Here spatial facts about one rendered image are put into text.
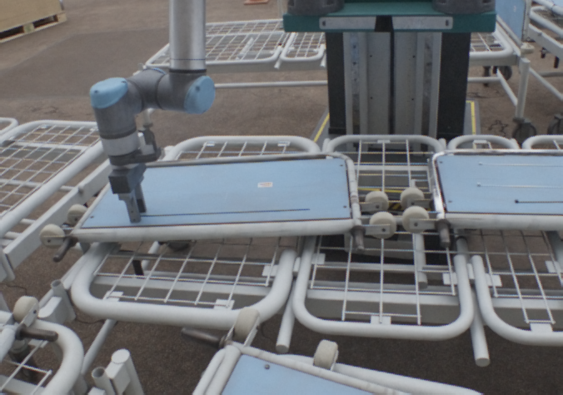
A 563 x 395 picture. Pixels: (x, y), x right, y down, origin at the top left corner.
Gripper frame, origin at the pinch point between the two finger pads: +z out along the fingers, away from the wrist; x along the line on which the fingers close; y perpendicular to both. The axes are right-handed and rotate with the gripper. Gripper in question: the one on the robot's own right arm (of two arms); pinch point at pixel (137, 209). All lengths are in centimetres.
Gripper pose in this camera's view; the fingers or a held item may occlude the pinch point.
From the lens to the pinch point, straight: 138.8
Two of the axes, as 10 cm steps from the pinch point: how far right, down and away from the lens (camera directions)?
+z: 1.0, 8.9, 4.5
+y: -9.9, 0.5, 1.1
